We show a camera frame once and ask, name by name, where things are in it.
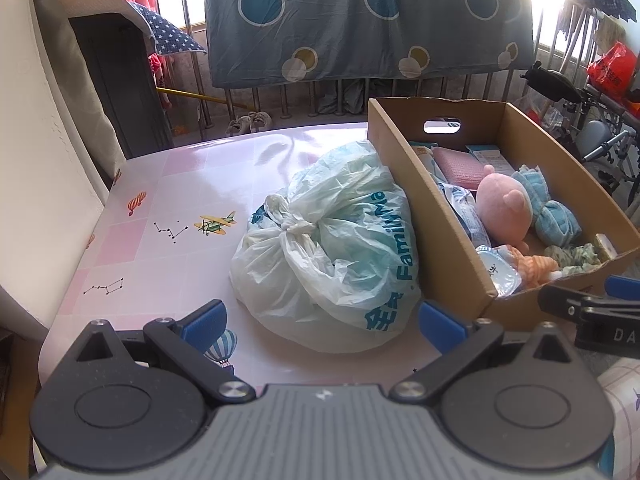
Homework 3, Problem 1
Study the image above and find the blue towel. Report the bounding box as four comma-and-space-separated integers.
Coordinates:
512, 164, 551, 211
535, 200, 583, 247

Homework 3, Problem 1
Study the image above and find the orange striped soft doll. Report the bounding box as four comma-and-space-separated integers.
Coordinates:
492, 244, 561, 291

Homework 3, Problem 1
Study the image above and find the white padded panel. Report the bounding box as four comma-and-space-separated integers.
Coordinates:
0, 0, 108, 331

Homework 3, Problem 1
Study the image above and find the blue circle-print blanket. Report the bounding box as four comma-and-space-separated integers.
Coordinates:
204, 0, 535, 88

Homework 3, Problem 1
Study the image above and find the green patterned cloth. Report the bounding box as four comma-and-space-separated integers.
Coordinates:
542, 242, 603, 276

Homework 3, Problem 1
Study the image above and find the red plastic bag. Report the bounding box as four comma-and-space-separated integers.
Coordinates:
586, 41, 638, 96

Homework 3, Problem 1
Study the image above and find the blue star-print cloth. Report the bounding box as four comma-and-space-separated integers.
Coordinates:
127, 1, 208, 56

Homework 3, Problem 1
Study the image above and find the small yellow packet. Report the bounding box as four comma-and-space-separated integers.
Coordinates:
595, 232, 618, 261

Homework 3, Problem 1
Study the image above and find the yellow stick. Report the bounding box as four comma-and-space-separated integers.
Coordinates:
156, 86, 248, 109

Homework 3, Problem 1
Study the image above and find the dark cabinet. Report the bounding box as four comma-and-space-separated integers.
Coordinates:
67, 10, 176, 161

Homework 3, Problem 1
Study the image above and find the white plastic bag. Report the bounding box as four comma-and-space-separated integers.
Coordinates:
229, 140, 423, 356

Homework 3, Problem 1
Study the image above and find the pink plush toy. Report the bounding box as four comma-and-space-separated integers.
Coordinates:
474, 172, 535, 256

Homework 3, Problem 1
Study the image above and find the white and blue box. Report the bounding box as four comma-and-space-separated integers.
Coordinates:
465, 144, 516, 173

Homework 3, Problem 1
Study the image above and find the white round-lid pack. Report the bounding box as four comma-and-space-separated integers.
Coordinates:
475, 245, 521, 296

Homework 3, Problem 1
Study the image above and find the pink mesh sponge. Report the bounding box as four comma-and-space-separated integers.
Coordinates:
431, 146, 488, 192

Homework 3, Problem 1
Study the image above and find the cardboard box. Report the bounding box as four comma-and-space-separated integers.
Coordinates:
367, 96, 640, 331

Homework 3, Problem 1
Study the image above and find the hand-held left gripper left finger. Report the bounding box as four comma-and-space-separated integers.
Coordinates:
75, 299, 256, 406

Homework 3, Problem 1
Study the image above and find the black bicycle saddle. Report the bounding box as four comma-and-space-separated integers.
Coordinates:
520, 60, 581, 103

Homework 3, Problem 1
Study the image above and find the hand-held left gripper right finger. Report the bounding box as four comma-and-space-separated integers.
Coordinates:
390, 301, 571, 405

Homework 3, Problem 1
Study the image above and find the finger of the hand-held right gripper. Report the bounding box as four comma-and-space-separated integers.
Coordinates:
537, 285, 640, 322
605, 275, 640, 300

